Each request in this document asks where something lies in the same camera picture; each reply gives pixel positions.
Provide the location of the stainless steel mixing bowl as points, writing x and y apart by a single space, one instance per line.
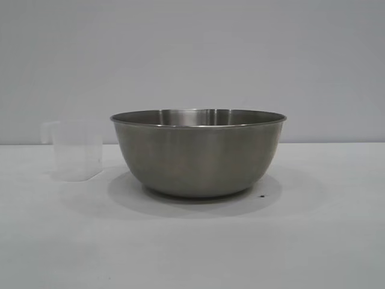
195 153

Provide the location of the translucent plastic measuring cup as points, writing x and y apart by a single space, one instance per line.
75 150

